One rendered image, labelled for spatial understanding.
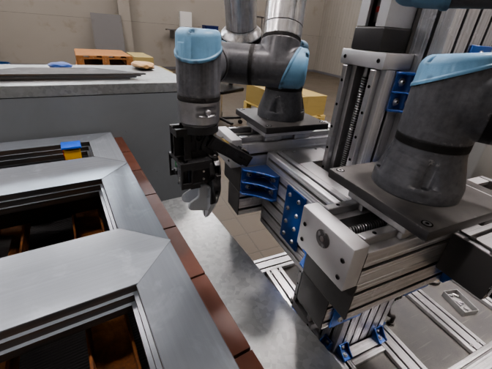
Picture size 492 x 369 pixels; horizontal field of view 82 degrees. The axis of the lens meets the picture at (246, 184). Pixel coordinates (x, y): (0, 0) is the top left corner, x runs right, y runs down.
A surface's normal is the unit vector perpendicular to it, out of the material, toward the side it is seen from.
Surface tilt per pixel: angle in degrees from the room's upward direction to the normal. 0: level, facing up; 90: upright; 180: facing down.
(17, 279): 0
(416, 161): 72
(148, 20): 90
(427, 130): 90
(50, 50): 90
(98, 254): 0
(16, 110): 90
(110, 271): 0
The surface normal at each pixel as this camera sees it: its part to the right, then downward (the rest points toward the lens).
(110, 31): 0.42, 0.28
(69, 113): 0.52, 0.44
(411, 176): -0.61, 0.04
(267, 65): -0.16, 0.35
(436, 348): 0.07, -0.88
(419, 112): -0.91, 0.15
